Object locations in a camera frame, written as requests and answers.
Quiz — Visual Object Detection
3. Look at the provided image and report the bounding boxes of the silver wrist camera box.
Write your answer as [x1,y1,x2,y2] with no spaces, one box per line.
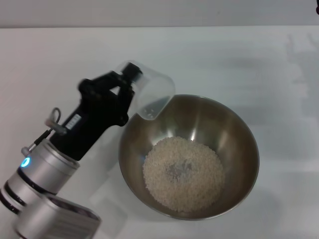
[12,193,102,239]

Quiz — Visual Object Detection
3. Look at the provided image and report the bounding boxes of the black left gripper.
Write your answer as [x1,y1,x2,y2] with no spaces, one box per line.
[48,62,143,161]

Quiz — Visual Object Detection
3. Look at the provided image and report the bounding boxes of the stainless steel mixing bowl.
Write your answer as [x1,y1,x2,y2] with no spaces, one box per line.
[118,94,260,221]

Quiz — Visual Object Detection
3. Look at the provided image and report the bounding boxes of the white rice grains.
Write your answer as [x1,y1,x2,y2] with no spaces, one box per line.
[142,136,226,213]

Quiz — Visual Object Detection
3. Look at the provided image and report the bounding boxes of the clear plastic measuring cup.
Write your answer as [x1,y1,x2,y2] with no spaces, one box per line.
[115,59,176,120]

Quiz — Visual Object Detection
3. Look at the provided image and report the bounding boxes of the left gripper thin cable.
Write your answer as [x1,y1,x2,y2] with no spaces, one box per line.
[21,107,68,154]

